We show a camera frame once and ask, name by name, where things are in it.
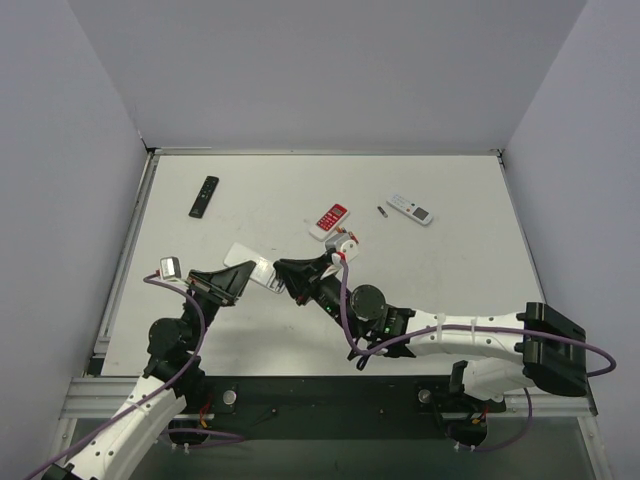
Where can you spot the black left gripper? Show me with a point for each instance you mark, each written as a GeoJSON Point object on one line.
{"type": "Point", "coordinates": [205, 288]}

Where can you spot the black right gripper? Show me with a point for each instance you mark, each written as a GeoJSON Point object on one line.
{"type": "Point", "coordinates": [314, 279]}

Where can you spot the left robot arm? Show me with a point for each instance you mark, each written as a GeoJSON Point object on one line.
{"type": "Point", "coordinates": [171, 380]}

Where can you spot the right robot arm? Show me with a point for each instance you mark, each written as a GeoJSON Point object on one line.
{"type": "Point", "coordinates": [537, 347]}

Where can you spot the red and white remote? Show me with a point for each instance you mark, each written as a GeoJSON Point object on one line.
{"type": "Point", "coordinates": [323, 228]}

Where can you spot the black slim remote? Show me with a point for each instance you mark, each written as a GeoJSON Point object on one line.
{"type": "Point", "coordinates": [203, 197]}

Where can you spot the white remote with orange button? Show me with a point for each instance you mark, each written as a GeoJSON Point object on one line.
{"type": "Point", "coordinates": [410, 209]}

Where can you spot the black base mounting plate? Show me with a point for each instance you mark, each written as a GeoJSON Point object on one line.
{"type": "Point", "coordinates": [356, 407]}

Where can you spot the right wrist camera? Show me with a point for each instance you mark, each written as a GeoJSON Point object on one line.
{"type": "Point", "coordinates": [344, 244]}

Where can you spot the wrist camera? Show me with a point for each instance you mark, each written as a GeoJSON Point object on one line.
{"type": "Point", "coordinates": [344, 244]}
{"type": "Point", "coordinates": [170, 269]}

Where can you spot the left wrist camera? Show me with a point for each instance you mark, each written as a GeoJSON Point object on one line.
{"type": "Point", "coordinates": [170, 269]}

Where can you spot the aluminium frame rail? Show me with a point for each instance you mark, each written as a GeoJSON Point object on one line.
{"type": "Point", "coordinates": [546, 406]}

